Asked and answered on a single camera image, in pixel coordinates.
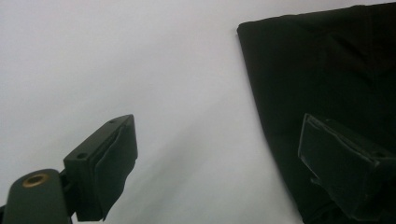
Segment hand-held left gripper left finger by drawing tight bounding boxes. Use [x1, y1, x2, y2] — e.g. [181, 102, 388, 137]
[64, 114, 138, 222]

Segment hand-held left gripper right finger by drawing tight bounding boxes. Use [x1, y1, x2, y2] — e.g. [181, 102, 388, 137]
[297, 113, 396, 222]

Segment white table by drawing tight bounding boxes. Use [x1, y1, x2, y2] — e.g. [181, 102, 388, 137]
[0, 0, 396, 224]

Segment black pants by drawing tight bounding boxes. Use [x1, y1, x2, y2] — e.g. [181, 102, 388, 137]
[236, 2, 396, 224]

